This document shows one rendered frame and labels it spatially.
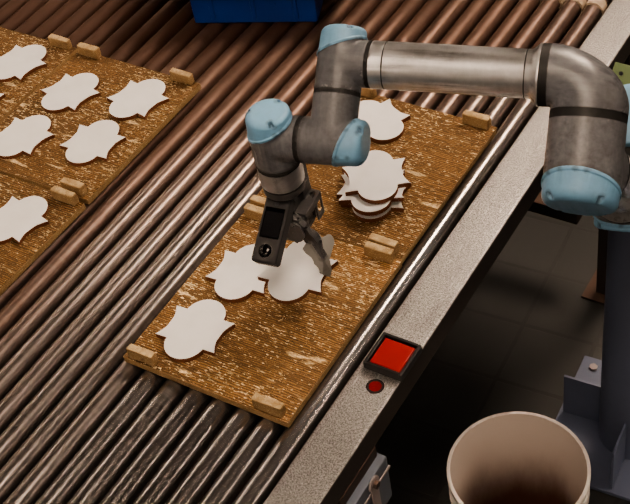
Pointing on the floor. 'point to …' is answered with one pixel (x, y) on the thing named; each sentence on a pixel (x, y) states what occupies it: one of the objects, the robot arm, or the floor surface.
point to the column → (618, 378)
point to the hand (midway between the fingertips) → (297, 269)
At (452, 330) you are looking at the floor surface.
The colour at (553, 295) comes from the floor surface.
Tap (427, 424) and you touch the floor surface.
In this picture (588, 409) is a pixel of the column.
